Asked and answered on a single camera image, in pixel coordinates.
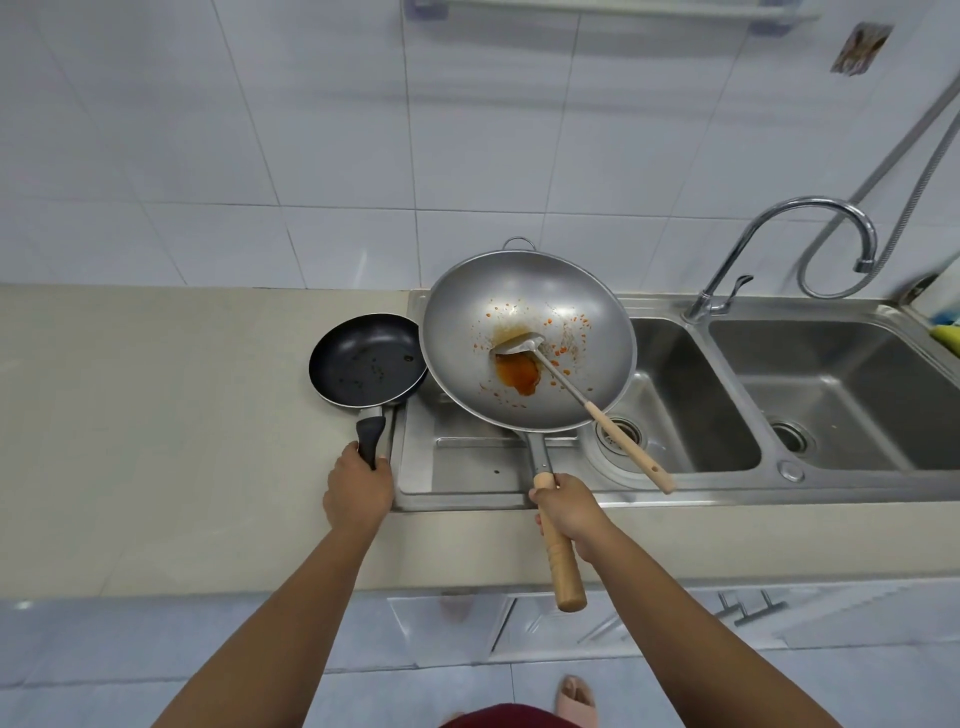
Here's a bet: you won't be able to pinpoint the person's right hand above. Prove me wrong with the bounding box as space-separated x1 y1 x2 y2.
528 473 618 566

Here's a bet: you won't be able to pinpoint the person's left hand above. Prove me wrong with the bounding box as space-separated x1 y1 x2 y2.
323 441 396 538

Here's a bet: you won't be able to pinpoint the black frying pan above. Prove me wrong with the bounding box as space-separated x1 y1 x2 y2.
308 312 431 471

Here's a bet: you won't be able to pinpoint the silver wok with wooden handle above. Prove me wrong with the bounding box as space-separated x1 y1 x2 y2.
419 236 639 614

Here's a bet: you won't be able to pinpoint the person's left forearm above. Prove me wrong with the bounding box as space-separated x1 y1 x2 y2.
152 517 391 728

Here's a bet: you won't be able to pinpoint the person's right forearm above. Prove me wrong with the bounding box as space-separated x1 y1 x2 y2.
574 519 846 728

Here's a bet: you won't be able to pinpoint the metal sink drain strainer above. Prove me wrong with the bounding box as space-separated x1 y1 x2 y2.
594 416 647 456

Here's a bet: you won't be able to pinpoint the orange sauce residue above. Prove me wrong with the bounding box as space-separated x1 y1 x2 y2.
494 351 543 397

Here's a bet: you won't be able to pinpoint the white cabinet door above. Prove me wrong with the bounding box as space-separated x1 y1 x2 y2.
386 594 518 671
490 588 790 666

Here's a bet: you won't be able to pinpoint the pink slipper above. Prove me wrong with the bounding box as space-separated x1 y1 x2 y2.
554 674 600 722

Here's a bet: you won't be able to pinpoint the red shorts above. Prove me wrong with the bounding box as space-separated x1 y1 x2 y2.
448 702 573 728

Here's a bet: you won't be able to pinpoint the stainless steel double sink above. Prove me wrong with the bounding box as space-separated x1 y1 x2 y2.
389 288 960 516

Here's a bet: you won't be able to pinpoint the chrome gooseneck faucet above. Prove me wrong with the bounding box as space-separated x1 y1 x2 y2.
683 195 879 326

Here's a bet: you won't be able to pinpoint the white container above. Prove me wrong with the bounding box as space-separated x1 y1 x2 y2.
909 273 960 324

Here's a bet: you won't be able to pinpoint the metal spatula with wooden handle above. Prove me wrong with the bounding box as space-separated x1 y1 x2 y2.
491 330 678 497

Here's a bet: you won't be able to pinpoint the flexible metal shower hose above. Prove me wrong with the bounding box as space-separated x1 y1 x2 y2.
795 88 960 300

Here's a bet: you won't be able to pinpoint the white wall shelf rail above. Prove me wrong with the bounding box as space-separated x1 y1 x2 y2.
404 0 823 36

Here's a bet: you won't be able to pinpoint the brown wall sticker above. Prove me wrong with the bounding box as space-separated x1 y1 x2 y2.
829 21 896 77

